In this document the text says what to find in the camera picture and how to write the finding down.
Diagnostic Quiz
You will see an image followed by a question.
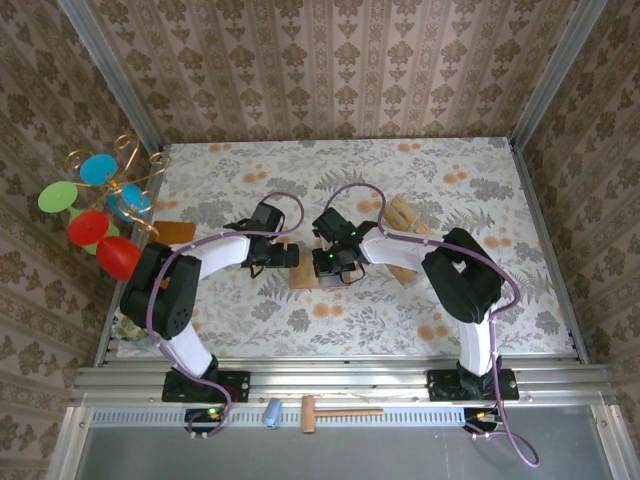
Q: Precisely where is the controller circuit board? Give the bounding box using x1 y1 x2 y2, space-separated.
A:
464 407 504 434
185 407 226 434

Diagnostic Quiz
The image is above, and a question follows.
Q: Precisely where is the aluminium table side rail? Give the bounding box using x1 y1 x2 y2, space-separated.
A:
93 144 169 369
508 139 590 366

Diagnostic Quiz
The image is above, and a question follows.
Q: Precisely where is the blue plastic wine glass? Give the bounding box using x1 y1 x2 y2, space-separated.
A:
79 153 154 224

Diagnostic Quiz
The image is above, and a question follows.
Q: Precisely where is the floral table mat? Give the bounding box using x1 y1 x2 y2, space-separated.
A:
107 137 576 359

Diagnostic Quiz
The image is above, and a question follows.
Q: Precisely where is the floral cloth piece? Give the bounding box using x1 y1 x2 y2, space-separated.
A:
113 312 151 346

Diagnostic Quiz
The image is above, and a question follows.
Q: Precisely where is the slotted cable duct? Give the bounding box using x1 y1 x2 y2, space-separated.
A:
89 407 501 429

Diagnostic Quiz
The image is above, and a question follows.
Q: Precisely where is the green plastic wine glass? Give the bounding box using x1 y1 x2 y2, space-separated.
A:
38 181 122 256

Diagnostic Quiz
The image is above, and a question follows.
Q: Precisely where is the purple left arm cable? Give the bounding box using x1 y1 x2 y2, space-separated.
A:
141 192 305 441

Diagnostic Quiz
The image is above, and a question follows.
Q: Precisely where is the aluminium frame post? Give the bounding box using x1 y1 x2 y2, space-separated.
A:
508 0 610 151
55 0 166 154

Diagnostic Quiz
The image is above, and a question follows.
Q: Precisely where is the brown wooden board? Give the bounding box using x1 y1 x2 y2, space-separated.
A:
152 221 196 245

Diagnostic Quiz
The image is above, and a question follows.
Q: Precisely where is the wooden mallet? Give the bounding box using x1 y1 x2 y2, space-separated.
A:
300 395 385 435

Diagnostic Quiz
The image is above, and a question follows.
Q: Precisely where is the aluminium front rail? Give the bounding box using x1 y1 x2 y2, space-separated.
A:
69 357 616 404

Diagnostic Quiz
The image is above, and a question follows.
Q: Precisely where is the red plastic wine glass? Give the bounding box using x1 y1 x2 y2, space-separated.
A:
67 210 143 282

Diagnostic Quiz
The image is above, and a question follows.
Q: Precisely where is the small brown wooden box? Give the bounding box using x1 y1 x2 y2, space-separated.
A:
288 248 365 292

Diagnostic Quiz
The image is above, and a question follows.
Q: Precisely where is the blue grey small device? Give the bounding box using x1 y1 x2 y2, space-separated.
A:
263 398 284 430

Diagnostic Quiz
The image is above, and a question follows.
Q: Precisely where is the gold wire glass rack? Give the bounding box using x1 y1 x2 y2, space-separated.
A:
64 133 172 251

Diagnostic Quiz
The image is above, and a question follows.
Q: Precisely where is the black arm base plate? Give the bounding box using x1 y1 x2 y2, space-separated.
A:
162 370 251 403
427 368 520 402

